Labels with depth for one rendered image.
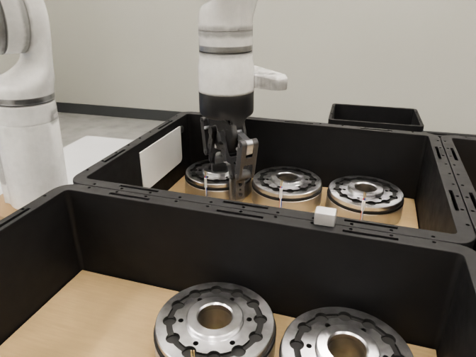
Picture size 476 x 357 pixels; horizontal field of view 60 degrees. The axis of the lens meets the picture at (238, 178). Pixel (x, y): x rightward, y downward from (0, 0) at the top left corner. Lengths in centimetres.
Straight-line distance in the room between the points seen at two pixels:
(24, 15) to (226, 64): 29
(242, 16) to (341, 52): 293
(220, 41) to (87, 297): 33
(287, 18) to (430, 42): 107
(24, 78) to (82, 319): 38
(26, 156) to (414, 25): 306
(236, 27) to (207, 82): 8
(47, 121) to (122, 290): 33
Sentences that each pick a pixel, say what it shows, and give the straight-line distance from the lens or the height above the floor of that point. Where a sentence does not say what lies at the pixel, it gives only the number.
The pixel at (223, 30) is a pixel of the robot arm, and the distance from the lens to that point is 52.
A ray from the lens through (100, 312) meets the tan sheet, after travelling 44.
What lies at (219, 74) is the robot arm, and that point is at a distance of 53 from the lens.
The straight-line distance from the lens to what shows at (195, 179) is 61.
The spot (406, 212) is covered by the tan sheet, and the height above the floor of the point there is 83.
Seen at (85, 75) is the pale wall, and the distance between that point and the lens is 427.
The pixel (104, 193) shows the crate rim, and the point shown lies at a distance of 44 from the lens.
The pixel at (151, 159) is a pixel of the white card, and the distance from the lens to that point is 59.
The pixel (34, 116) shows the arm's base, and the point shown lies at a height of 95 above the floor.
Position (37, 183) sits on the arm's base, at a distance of 72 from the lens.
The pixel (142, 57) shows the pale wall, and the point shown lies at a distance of 391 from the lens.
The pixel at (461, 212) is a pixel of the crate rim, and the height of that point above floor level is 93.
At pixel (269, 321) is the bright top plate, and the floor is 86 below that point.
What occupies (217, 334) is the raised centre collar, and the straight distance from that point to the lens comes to 35.
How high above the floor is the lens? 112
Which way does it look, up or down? 25 degrees down
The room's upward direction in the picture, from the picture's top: straight up
